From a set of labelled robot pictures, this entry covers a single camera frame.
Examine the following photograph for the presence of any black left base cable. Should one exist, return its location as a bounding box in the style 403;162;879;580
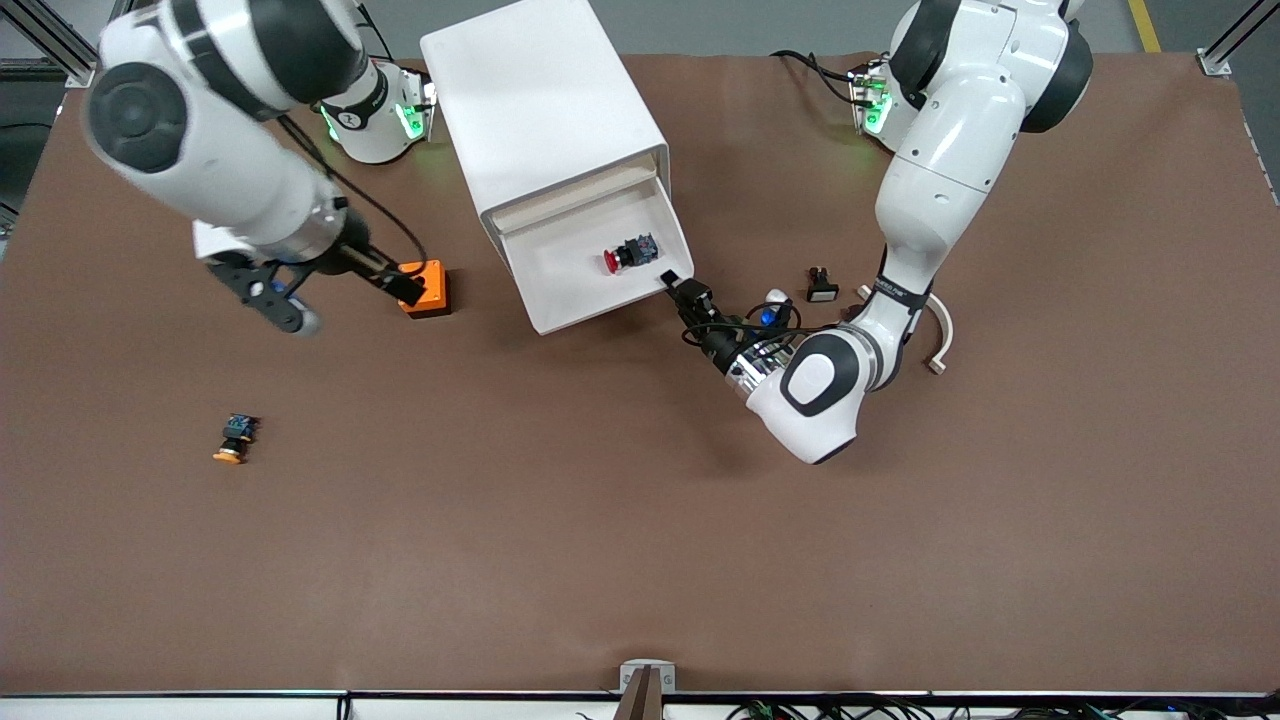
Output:
770;48;863;106

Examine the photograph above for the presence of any white drawer cabinet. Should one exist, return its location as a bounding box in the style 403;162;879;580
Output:
420;0;673;276

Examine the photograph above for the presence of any aluminium frame post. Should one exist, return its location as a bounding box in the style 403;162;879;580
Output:
1197;0;1280;79
0;0;101;89

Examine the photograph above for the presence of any black right base cable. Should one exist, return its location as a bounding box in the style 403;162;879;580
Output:
355;5;397;63

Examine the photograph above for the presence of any white curved bracket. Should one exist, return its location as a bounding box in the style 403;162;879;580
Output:
857;283;956;377

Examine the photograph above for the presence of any red push button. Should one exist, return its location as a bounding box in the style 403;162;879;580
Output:
603;233;659;276

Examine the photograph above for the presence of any orange box with hole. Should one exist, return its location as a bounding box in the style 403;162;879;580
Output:
398;258;452;320

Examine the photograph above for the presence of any black base cable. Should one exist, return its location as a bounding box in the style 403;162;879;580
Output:
355;5;397;63
770;48;863;106

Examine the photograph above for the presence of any yellow push button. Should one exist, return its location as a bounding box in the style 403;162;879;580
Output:
212;413;262;466

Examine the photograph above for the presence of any black cable bundle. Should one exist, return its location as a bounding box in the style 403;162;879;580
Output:
575;695;1280;720

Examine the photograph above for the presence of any white table edge rail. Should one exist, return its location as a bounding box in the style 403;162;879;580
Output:
0;690;1280;720

